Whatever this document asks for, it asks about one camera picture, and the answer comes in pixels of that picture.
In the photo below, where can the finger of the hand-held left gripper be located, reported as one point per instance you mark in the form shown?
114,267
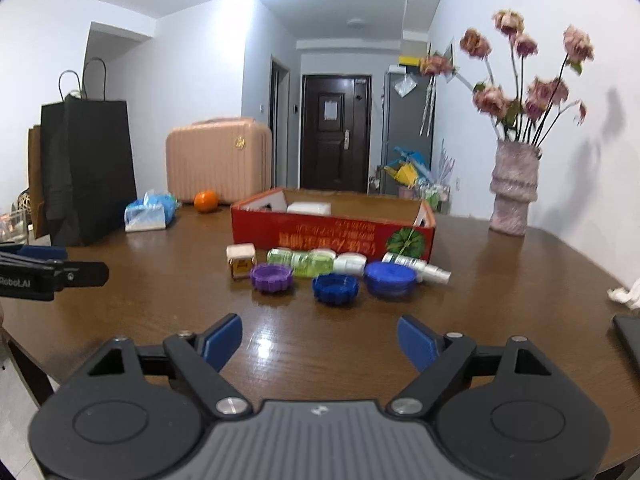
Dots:
85,274
45,252

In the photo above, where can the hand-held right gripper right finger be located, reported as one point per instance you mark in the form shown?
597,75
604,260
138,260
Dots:
415,342

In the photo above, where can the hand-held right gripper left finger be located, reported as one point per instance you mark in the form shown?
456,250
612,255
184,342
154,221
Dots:
223,341

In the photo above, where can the blue round lid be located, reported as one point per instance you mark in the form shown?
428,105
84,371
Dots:
390,280

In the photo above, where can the white spray bottle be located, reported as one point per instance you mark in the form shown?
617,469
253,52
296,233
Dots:
420,266

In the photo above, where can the purple ridged lid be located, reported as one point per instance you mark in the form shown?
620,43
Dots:
271,278

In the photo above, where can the small jar with yellow label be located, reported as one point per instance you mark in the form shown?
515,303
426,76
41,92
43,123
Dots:
241,262

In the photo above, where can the dark blue ridged lid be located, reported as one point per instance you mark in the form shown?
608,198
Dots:
335,289

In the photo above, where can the small white jar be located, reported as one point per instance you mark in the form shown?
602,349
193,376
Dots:
350,263

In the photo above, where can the green clear bottle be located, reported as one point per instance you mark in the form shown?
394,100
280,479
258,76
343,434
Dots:
300,261

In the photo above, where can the red cardboard box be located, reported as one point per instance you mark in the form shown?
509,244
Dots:
325,237

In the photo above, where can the clear glass container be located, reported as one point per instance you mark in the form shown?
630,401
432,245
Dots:
11,227

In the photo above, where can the brown paper bag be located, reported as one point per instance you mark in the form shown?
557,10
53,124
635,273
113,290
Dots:
35,180

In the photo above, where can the blue tissue pack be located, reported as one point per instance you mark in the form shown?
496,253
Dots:
144,219

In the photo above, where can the black paper bag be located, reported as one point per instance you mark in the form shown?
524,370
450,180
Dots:
85,170

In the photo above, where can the blue face mask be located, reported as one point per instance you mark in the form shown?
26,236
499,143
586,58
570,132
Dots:
162,202

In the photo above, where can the orange fruit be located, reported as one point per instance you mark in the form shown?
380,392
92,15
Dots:
206,201

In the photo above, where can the white rectangular box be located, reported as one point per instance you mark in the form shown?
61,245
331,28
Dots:
309,208

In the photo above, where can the pink suitcase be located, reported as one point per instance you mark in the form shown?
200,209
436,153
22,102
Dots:
215,160

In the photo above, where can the blue and yellow toys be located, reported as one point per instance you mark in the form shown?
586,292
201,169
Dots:
406,167

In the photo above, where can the pink textured vase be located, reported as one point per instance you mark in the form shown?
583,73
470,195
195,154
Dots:
515,190

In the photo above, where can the purple feather decoration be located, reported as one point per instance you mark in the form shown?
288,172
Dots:
446,162

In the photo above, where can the dark brown entrance door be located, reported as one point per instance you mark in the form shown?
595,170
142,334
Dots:
336,150

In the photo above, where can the grey tall cabinet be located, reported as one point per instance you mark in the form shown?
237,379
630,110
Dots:
405,130

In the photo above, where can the black flat device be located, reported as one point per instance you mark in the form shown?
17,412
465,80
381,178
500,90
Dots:
629,335

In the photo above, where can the crumpled white tissue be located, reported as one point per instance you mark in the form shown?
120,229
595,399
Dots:
625,294

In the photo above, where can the dark side door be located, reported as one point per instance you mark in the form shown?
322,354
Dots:
279,125

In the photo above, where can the white paper notice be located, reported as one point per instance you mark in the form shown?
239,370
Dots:
330,110

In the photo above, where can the clear plastic bag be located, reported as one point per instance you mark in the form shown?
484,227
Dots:
405,85

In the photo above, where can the dried pink flowers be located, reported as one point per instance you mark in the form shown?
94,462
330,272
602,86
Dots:
540,95

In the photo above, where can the yellow box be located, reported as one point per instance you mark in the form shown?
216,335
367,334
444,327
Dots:
414,60

